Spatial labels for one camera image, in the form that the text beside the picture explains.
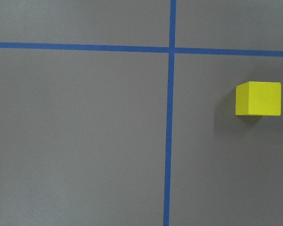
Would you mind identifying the blue tape line lengthwise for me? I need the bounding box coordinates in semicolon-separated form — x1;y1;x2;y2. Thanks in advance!
163;0;176;226

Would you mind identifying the yellow cube block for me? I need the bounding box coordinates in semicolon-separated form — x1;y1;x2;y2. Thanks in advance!
235;81;282;116

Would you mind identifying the blue tape line crosswise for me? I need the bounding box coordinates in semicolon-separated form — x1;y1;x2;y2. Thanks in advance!
0;42;283;57

